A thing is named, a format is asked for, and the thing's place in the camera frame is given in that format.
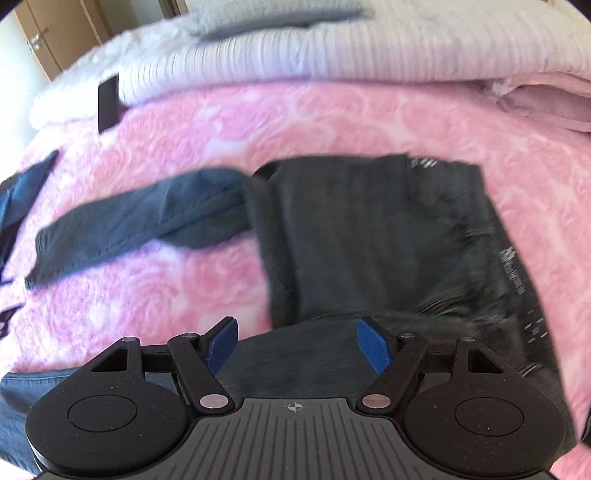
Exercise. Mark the dark grey jeans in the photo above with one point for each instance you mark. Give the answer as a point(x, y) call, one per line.
point(369, 240)

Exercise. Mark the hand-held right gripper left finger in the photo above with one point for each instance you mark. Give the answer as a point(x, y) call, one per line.
point(220, 344)

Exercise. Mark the lilac striped duvet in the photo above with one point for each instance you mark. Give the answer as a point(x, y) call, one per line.
point(277, 55)

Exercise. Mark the grey pillow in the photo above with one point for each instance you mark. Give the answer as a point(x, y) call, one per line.
point(277, 16)

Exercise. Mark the blue cloth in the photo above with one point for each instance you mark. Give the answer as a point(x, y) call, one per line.
point(25, 187)

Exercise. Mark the pink floral blanket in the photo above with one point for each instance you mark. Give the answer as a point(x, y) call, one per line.
point(323, 124)

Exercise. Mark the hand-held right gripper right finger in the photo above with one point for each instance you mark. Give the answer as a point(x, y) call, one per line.
point(373, 346)

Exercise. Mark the wooden door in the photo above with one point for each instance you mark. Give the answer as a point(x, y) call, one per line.
point(55, 32)

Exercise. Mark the black phone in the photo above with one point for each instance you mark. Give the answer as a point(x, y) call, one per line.
point(109, 104)

